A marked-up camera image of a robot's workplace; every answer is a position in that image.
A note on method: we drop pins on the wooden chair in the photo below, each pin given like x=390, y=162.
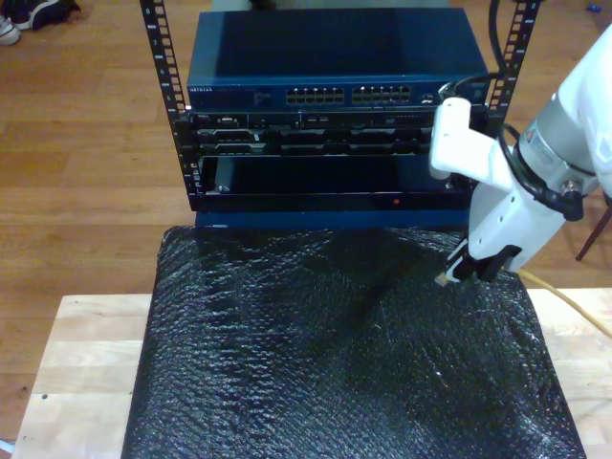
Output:
x=593, y=237

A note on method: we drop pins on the blue flat box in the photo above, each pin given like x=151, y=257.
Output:
x=334, y=220

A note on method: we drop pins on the black bubble wrap mat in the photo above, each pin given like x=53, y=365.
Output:
x=334, y=382

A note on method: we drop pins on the black rack server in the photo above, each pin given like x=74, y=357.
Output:
x=334, y=136

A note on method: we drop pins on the small blue object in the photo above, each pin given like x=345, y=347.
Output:
x=594, y=7

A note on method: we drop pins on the dark shoe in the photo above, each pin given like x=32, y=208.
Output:
x=43, y=12

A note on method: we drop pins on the small white plastic piece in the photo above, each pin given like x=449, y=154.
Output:
x=5, y=452

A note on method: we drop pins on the white shoe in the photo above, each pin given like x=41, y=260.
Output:
x=7, y=31

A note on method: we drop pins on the black perforated rack post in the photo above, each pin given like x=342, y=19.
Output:
x=162, y=62
x=521, y=28

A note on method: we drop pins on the blue network switch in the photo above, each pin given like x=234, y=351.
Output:
x=334, y=48

